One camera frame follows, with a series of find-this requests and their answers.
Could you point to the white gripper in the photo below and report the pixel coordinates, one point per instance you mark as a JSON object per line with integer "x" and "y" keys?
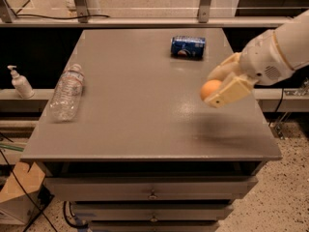
{"x": 262, "y": 61}

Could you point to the grey drawer cabinet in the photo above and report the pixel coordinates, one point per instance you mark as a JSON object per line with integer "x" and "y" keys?
{"x": 141, "y": 115}

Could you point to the white pump dispenser bottle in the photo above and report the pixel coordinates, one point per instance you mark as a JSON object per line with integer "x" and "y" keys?
{"x": 21, "y": 84}

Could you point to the metal bracket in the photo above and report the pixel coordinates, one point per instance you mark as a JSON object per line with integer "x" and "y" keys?
{"x": 82, "y": 10}
{"x": 204, "y": 11}

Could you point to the left metal bracket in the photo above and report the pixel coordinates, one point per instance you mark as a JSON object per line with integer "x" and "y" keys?
{"x": 82, "y": 10}

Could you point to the blue soda can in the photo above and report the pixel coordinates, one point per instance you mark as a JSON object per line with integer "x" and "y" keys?
{"x": 191, "y": 47}

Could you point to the green tube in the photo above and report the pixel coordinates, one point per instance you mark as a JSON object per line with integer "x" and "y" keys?
{"x": 11, "y": 147}

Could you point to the top grey drawer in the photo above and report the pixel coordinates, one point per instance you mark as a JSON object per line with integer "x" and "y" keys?
{"x": 150, "y": 188}

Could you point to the middle grey drawer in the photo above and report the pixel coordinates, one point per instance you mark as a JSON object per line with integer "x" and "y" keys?
{"x": 152, "y": 211}

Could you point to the orange fruit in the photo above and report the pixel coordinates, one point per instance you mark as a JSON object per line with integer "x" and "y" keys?
{"x": 209, "y": 87}

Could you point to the right metal bracket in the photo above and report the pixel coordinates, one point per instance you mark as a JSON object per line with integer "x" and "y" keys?
{"x": 204, "y": 11}

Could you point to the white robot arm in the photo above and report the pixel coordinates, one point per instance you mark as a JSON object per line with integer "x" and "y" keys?
{"x": 293, "y": 39}

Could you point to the bottom grey drawer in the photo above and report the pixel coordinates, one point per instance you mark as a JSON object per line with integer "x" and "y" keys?
{"x": 159, "y": 226}

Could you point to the clear plastic water bottle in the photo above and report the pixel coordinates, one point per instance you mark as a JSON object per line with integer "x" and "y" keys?
{"x": 67, "y": 94}

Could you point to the cardboard box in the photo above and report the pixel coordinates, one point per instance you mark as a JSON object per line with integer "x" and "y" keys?
{"x": 18, "y": 195}

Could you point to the grey drawer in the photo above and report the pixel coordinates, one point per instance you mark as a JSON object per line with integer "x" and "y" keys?
{"x": 159, "y": 226}
{"x": 150, "y": 188}
{"x": 152, "y": 211}

